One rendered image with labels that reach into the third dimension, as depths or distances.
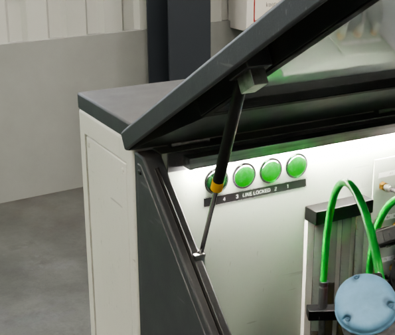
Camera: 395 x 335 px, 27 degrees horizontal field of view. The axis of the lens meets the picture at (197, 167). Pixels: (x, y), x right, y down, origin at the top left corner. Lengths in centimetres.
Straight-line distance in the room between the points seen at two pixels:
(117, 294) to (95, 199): 20
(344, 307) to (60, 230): 398
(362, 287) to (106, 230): 79
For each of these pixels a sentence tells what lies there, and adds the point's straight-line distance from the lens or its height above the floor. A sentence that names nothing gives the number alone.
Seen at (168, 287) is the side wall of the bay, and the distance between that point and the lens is 147.
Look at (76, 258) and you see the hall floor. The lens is 456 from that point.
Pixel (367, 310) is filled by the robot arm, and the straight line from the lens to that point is 102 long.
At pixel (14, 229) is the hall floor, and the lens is 499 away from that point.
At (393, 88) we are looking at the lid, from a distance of 157.
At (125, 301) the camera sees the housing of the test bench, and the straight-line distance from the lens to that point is 169.
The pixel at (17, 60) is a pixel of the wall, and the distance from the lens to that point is 522.
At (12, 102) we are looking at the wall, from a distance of 526.
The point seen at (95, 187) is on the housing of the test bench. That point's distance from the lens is 173.
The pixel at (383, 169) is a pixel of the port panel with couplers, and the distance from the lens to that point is 179.
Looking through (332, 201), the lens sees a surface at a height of 135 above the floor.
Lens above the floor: 191
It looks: 19 degrees down
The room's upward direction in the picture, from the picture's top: straight up
